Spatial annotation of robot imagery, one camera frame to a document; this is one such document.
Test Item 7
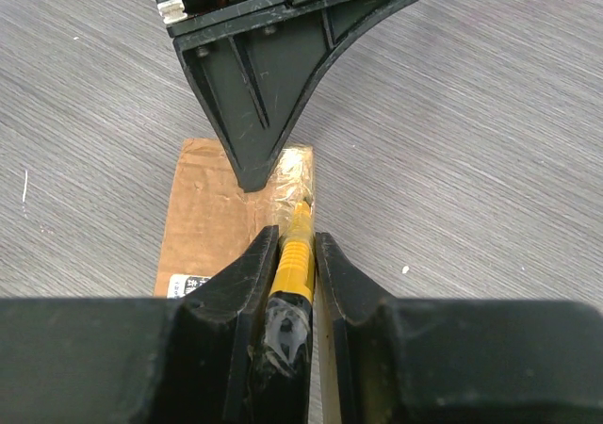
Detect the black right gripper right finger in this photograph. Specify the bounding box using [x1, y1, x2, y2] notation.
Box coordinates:
[316, 233, 602, 423]

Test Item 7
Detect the yellow utility knife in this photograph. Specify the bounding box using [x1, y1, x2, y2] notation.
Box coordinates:
[249, 199, 315, 423]

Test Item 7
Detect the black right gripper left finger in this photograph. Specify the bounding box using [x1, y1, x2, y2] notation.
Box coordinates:
[1, 226, 279, 423]

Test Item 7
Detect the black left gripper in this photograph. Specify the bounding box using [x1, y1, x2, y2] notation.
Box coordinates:
[155, 0, 418, 192]

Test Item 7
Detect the brown cardboard express box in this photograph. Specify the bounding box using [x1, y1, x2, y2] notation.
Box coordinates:
[154, 139, 315, 298]

